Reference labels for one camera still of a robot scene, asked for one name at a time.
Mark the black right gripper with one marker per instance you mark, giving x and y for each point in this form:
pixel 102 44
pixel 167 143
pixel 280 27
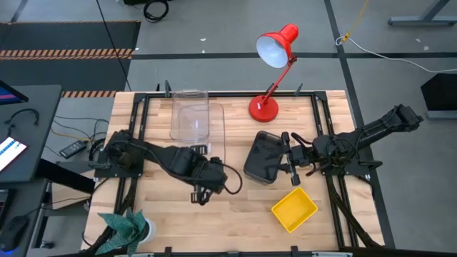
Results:
pixel 303 157

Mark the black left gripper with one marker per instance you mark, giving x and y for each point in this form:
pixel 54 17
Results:
pixel 210 176

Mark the clear plastic basket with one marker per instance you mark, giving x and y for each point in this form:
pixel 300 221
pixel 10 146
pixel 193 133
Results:
pixel 172 118
pixel 217 125
pixel 189 121

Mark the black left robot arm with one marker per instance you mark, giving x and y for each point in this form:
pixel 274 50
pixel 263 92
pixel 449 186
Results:
pixel 160 157

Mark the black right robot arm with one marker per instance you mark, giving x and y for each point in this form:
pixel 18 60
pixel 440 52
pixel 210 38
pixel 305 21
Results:
pixel 375 130

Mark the red desk lamp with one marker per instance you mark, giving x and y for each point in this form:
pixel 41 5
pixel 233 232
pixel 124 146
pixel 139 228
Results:
pixel 263 109

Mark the black table clamp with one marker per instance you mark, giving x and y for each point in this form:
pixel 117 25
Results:
pixel 294 251
pixel 167 87
pixel 168 251
pixel 298 90
pixel 270 89

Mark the white plant pot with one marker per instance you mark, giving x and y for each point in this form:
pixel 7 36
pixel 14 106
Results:
pixel 151 232

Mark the green artificial plant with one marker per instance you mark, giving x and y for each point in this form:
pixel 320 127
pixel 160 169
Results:
pixel 121 228

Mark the black power adapter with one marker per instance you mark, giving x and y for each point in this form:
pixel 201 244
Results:
pixel 73 149

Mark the black desk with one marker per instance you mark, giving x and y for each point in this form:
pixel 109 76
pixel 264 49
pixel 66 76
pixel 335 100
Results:
pixel 43 107

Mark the black box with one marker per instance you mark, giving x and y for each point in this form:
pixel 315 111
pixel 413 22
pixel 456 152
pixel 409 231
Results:
pixel 441 93

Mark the black lower desk surface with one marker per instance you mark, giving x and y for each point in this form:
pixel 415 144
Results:
pixel 32 214

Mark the lit phone screen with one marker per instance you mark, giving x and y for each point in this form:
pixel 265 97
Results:
pixel 10 151

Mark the black computer mouse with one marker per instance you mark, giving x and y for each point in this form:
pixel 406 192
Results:
pixel 12 232

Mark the grey metal stand foot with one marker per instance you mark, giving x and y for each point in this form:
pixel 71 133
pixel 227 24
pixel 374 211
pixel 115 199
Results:
pixel 421 21

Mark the black hazard-striped floor mat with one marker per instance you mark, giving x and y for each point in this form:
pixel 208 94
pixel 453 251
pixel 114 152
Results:
pixel 53 35

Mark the computer monitor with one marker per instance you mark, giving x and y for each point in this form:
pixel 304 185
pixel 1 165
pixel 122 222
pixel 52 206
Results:
pixel 9 96

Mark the black metal table frame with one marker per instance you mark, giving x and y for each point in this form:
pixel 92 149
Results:
pixel 140 96

